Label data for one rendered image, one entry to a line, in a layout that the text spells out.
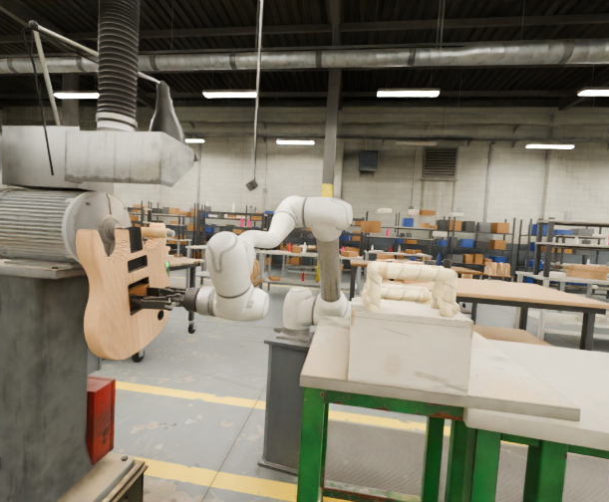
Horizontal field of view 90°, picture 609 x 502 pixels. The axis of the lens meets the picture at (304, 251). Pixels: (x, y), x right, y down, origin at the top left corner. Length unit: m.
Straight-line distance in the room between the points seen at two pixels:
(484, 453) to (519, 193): 12.72
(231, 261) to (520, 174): 13.06
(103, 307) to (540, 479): 1.15
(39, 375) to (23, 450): 0.26
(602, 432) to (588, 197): 13.73
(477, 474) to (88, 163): 1.29
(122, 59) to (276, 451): 1.85
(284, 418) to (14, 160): 1.59
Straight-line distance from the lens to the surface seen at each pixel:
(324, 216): 1.26
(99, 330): 1.01
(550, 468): 1.01
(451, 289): 0.78
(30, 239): 1.28
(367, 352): 0.77
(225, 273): 0.82
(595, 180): 14.73
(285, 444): 1.94
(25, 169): 1.36
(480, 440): 0.95
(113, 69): 1.16
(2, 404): 1.50
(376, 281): 0.74
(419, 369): 0.80
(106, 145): 1.06
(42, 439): 1.47
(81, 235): 0.96
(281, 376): 1.77
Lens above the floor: 1.27
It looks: 3 degrees down
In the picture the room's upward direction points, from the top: 3 degrees clockwise
